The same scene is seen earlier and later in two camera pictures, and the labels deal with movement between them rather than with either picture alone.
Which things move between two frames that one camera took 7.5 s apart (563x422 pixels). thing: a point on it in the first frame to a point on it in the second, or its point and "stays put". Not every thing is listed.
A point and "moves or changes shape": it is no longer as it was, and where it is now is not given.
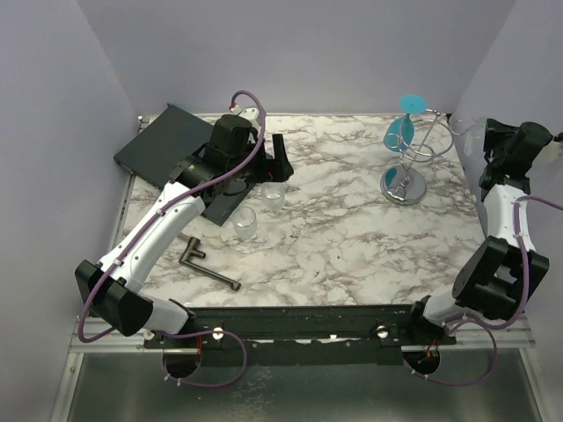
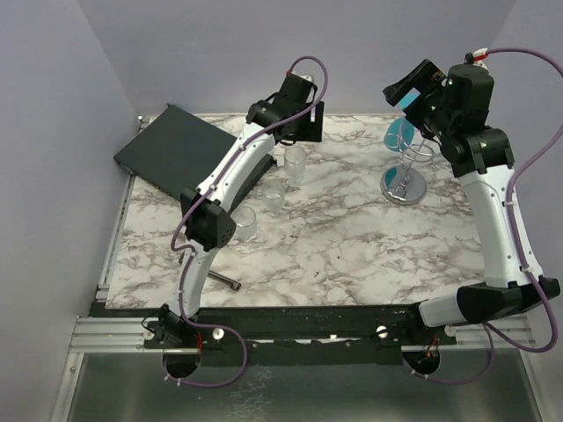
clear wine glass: x=469 y=130 moves or changes shape
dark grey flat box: x=164 y=141 stays put
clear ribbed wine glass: x=274 y=195 stays put
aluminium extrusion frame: x=85 y=335 stays put
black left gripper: x=274 y=170 to x=309 y=133
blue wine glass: x=399 y=133 stays put
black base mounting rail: x=373 y=335 stays put
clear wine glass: x=244 y=222 stays put
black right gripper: x=494 y=132 to x=423 y=76
